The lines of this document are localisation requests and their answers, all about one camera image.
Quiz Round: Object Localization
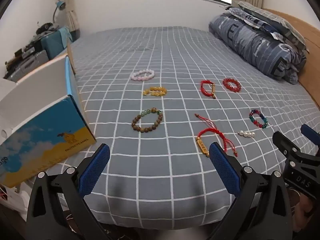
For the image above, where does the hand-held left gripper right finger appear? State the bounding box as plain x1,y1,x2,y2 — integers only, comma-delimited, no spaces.
209,142,293,240

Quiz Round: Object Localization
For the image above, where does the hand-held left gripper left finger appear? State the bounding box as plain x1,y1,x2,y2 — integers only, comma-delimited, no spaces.
26,143,111,240

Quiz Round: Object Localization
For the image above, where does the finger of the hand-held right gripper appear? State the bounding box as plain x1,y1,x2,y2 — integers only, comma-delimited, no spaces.
272,131,303,161
300,124,320,153

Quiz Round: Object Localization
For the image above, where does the red cord bracelet gold plate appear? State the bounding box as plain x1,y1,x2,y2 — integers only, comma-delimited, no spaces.
194,113,238,158

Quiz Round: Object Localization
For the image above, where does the multicoloured bead bracelet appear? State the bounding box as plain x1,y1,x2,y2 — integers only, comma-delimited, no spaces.
249,109,268,130

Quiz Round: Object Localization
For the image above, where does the blue and yellow cardboard box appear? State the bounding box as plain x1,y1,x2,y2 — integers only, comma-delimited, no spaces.
0,42,97,188

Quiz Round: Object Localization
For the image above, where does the brown wooden bead bracelet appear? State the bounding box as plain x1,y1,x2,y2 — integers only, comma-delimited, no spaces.
132,107,163,133

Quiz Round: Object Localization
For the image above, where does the red bead bracelet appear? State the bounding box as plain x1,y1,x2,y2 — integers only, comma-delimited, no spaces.
222,78,242,93

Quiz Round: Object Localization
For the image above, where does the yellow bead bracelet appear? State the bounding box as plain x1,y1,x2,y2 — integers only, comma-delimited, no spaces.
143,86,167,97

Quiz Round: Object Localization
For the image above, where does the person's right hand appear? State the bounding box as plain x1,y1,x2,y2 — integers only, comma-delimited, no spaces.
290,192,318,230

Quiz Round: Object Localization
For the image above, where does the wooden headboard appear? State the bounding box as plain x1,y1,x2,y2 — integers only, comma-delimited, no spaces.
262,7,320,120

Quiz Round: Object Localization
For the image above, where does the folded blue grey quilt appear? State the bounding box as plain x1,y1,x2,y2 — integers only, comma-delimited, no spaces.
209,14,307,84

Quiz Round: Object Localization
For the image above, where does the grey checked pillow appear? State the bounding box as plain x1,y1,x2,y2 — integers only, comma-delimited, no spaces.
235,1,310,53

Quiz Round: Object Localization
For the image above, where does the grey suitcase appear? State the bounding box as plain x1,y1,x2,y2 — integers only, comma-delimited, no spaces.
4,50,49,82

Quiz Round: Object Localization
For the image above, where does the teal suitcase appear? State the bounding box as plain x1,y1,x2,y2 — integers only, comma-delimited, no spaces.
41,27,69,60

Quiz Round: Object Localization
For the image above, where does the dark blue patterned pillow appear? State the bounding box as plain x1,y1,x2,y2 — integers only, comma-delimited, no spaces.
226,6,283,40

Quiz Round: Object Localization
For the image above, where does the teal cloth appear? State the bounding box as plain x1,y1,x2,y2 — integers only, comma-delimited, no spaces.
59,27,73,43

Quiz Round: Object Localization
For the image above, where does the pile of black electronics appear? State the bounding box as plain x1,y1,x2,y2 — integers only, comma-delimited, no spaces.
4,22,59,72

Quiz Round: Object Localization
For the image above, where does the blue desk lamp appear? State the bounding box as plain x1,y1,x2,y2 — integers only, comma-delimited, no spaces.
52,1,66,24

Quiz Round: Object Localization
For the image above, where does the red cord bracelet gold tube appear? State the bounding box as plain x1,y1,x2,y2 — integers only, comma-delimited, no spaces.
200,79,216,100

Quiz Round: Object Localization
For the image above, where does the pink bead bracelet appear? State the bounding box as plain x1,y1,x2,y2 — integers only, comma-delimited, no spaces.
131,69,155,82

